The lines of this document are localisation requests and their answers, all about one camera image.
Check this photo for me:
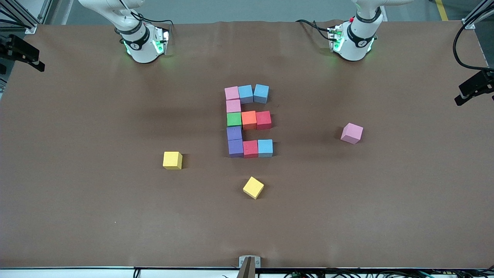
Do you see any orange foam cube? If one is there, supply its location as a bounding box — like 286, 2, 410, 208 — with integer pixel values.
241, 111, 257, 130

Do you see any blue foam cube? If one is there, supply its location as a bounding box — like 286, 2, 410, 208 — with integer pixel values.
253, 84, 270, 104
257, 139, 274, 158
238, 85, 254, 105

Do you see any aluminium frame profile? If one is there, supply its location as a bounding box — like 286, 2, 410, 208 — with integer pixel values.
462, 0, 494, 30
0, 0, 38, 34
38, 0, 53, 24

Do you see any large table mat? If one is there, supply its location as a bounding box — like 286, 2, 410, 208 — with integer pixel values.
0, 19, 494, 270

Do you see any purple foam cube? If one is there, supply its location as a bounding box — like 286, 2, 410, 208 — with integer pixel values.
228, 139, 245, 159
226, 126, 244, 142

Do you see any red foam cube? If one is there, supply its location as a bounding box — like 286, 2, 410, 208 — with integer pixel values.
256, 111, 272, 131
243, 140, 259, 159

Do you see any black arm base cable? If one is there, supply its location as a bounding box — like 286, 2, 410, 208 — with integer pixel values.
295, 19, 334, 41

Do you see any yellow foam cube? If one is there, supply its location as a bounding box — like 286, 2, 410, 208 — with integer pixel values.
243, 176, 265, 200
162, 151, 183, 170

